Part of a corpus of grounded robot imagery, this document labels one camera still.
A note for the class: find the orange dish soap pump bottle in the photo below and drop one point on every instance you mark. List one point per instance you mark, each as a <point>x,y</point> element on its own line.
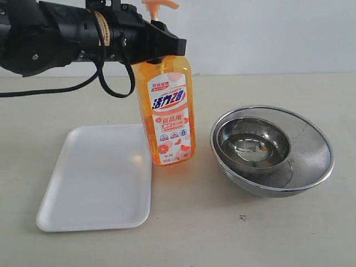
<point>166,104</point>

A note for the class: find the steel mesh strainer basket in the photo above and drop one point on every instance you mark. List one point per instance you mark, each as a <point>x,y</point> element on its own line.
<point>310,162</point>

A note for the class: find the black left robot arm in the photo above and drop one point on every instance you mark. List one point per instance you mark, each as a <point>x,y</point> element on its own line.
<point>37,36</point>

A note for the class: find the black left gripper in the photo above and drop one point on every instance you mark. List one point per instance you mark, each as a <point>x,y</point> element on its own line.
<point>139,39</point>

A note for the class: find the white rectangular plastic tray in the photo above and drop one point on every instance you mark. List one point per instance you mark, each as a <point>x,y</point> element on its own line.
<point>101,181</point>

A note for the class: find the small stainless steel bowl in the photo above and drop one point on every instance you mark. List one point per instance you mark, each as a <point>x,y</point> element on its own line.
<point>252,145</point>

